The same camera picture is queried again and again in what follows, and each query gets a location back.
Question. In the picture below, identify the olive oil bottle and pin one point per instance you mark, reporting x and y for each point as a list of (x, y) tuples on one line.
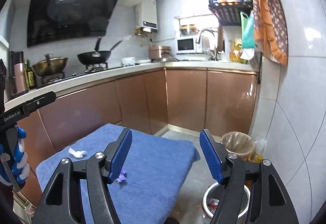
[(30, 74)]

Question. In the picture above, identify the white microwave oven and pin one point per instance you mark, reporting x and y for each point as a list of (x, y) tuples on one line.
[(188, 45)]

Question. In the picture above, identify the yellow capped cooking oil bottle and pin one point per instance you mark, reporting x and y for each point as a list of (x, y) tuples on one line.
[(256, 158)]

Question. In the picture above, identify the pink thermos bottle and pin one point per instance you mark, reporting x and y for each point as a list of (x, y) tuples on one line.
[(17, 79)]

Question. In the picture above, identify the chrome kitchen faucet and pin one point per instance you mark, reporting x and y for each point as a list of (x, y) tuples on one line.
[(204, 46)]

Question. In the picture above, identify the white round trash can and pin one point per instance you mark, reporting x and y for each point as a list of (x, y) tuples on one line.
[(212, 198)]

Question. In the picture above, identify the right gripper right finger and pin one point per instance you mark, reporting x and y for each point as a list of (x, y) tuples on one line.
[(214, 153)]

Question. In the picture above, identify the blue towel table cover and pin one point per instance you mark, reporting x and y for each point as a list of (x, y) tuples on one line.
[(156, 169)]

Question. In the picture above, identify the brown rice cooker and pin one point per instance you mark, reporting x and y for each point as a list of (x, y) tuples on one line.
[(157, 51)]

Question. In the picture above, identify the small white tissue wad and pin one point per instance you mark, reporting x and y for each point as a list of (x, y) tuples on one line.
[(77, 154)]

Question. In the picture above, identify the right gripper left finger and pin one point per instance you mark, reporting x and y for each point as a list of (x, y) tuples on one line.
[(116, 154)]

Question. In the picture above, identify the black range hood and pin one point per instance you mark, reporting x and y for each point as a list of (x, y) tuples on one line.
[(56, 20)]

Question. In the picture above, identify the teal plastic bag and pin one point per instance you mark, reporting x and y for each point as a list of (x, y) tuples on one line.
[(247, 30)]

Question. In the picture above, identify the orange brown patterned apron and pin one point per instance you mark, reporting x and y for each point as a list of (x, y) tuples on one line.
[(270, 30)]

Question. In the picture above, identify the brown kitchen cabinets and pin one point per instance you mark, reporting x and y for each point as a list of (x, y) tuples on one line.
[(148, 100)]

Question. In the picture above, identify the black wok pan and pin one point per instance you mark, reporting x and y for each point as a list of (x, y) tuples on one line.
[(96, 56)]

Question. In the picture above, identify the brass coloured pot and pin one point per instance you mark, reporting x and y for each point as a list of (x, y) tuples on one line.
[(50, 65)]

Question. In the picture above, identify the white gas water heater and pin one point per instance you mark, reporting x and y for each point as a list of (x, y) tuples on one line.
[(146, 16)]

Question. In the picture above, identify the small purple wrapper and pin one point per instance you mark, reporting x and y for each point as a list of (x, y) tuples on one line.
[(122, 178)]

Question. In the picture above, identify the blue white gloved left hand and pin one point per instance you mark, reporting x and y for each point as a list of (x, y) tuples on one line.
[(14, 166)]

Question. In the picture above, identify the beige lined trash bin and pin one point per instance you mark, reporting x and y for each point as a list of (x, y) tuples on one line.
[(239, 143)]

